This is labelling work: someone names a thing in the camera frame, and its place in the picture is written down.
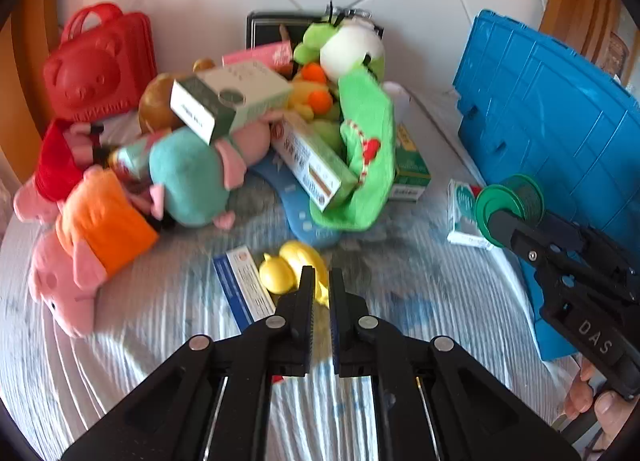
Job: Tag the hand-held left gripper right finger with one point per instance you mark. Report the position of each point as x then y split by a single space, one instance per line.
336 291

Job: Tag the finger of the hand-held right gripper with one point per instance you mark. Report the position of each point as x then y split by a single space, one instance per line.
520 233

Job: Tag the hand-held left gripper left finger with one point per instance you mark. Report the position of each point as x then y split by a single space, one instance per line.
307 286

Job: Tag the yellow rubber duck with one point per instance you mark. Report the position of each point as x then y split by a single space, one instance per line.
280 271

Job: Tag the green spool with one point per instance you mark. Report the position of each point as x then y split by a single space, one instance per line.
520 193

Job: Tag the blue plastic crate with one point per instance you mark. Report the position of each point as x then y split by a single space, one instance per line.
540 106

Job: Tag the pig plush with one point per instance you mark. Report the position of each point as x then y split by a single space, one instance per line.
55 161
190 176
110 226

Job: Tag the person's right hand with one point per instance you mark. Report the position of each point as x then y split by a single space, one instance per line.
580 396

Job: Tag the white red green box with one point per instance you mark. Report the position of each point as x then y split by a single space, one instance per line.
460 221

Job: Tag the blue and white box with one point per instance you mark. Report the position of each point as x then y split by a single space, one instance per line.
240 286

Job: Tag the blue dotted pad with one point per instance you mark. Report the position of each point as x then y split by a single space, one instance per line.
300 213

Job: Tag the long white green box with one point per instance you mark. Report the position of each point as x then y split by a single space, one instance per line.
305 161

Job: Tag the green medicine box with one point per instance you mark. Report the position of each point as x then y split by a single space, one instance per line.
412 166

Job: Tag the green plush stocking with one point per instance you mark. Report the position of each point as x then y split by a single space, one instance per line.
365 111

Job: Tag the yellow plush with orange feet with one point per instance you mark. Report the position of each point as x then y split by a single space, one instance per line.
302 96

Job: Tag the pig plush in orange dress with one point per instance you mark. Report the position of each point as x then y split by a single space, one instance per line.
110 226

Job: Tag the white and green carton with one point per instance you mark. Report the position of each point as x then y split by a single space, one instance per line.
235 91

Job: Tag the teal and pink carton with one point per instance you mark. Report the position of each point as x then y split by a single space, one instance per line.
132 158

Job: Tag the pink tissue box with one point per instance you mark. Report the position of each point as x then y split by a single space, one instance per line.
260 57

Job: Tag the brown bear plush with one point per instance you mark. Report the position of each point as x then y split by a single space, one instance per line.
155 101

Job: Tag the green frog plush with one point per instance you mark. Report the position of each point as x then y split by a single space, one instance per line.
350 48

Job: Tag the black box with metal clasp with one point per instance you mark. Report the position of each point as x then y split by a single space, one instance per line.
270 31

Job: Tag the pig plush in red dress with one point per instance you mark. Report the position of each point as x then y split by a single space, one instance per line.
55 161

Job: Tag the red bear-face case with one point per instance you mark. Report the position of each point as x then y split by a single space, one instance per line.
95 76

